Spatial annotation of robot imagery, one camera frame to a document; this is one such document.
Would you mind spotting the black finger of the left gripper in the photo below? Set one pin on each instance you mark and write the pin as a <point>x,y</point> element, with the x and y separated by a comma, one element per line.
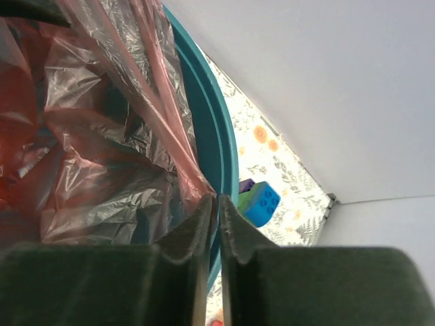
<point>39,10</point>

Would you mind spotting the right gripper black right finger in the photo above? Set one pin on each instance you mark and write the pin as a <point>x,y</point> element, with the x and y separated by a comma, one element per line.
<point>265,284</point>

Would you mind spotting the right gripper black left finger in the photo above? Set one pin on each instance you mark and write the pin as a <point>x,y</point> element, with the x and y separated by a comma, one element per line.
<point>164,283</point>

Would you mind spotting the red plastic trash bag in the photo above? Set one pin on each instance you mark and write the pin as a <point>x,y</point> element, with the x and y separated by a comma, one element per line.
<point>97,137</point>

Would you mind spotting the teal plastic trash bin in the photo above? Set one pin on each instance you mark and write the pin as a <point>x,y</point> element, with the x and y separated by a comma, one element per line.
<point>215,139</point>

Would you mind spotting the colourful toy block car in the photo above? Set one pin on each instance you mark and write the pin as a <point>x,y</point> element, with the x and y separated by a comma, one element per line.
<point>258,202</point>

